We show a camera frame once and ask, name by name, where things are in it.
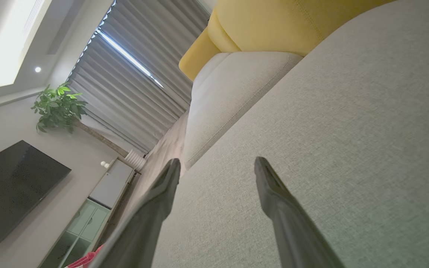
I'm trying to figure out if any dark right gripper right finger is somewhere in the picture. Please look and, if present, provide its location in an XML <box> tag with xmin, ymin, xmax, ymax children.
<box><xmin>254</xmin><ymin>156</ymin><xmax>345</xmax><ymax>268</ymax></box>

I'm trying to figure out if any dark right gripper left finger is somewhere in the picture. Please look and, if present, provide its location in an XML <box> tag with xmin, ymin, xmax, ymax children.
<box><xmin>88</xmin><ymin>158</ymin><xmax>181</xmax><ymax>268</ymax></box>

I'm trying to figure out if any red jersey shirt number 23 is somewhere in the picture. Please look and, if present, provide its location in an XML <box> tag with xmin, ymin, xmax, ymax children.
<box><xmin>66</xmin><ymin>244</ymin><xmax>104</xmax><ymax>268</ymax></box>

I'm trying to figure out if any grey and green TV cabinet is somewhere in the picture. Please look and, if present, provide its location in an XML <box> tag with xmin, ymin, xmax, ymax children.
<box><xmin>38</xmin><ymin>158</ymin><xmax>135</xmax><ymax>268</ymax></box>

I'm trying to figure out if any white ribbed plant pot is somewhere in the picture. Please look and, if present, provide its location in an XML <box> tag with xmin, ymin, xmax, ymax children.
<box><xmin>125</xmin><ymin>150</ymin><xmax>147</xmax><ymax>172</ymax></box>

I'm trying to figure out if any grey pleated curtain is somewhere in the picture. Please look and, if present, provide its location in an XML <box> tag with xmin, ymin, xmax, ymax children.
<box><xmin>67</xmin><ymin>0</ymin><xmax>211</xmax><ymax>154</ymax></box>

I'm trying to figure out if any black flat television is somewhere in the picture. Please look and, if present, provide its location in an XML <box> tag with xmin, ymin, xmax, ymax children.
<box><xmin>0</xmin><ymin>140</ymin><xmax>72</xmax><ymax>247</ymax></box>

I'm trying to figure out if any narrow grey sofa seat cushion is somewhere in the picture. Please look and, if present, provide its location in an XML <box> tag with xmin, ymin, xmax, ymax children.
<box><xmin>183</xmin><ymin>51</ymin><xmax>304</xmax><ymax>170</ymax></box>

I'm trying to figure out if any green potted plant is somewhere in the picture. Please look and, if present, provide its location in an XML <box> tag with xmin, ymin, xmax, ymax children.
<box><xmin>31</xmin><ymin>83</ymin><xmax>131</xmax><ymax>159</ymax></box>

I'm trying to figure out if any yellow sofa back cushion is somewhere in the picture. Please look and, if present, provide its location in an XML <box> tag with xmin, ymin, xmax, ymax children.
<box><xmin>208</xmin><ymin>0</ymin><xmax>395</xmax><ymax>57</ymax></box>
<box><xmin>179</xmin><ymin>27</ymin><xmax>242</xmax><ymax>81</ymax></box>

